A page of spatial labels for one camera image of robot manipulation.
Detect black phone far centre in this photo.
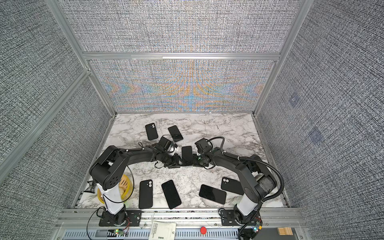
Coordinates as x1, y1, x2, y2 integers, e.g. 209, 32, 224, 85
168, 125, 184, 142

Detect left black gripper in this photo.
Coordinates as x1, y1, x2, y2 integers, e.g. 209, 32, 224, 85
161, 152, 186, 169

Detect wooden block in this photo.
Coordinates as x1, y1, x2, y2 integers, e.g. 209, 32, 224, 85
278, 227, 294, 236

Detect yellow tape roll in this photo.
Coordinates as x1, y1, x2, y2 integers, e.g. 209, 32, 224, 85
97, 173, 134, 205

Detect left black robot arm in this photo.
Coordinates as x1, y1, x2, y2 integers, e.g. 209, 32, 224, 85
89, 146, 181, 217

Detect red emergency button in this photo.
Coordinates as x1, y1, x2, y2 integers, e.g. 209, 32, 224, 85
200, 227, 207, 235

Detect black case near right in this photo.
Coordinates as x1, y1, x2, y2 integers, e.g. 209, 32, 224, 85
221, 177, 244, 196

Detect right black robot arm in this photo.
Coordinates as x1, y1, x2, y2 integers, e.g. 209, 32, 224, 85
192, 147, 285, 225

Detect black phone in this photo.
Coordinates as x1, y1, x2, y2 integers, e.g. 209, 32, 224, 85
162, 180, 182, 210
168, 125, 184, 142
199, 185, 227, 205

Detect white paper label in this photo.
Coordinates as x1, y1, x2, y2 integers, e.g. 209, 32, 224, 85
149, 221, 177, 240

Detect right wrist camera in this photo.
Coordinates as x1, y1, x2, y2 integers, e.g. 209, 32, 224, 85
195, 138, 213, 155

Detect black phone near right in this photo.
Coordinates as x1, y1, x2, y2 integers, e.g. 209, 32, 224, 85
199, 185, 227, 205

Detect black phone screen up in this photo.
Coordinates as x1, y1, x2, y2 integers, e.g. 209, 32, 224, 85
182, 146, 193, 166

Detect black case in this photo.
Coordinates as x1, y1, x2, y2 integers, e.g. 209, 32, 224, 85
221, 177, 244, 196
145, 123, 159, 141
139, 180, 153, 210

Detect black phone near centre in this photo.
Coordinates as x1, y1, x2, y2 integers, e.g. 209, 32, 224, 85
162, 180, 182, 210

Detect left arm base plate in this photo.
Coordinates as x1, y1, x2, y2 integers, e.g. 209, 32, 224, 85
99, 210, 142, 227

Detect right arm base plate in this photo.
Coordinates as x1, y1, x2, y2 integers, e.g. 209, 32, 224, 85
219, 209, 240, 227

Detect black case near left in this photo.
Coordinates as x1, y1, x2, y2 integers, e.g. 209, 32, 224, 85
139, 180, 153, 210

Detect black case far left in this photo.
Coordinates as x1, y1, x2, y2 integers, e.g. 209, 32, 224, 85
145, 123, 159, 141

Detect small black clip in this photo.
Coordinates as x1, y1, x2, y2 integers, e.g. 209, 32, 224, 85
84, 181, 96, 194

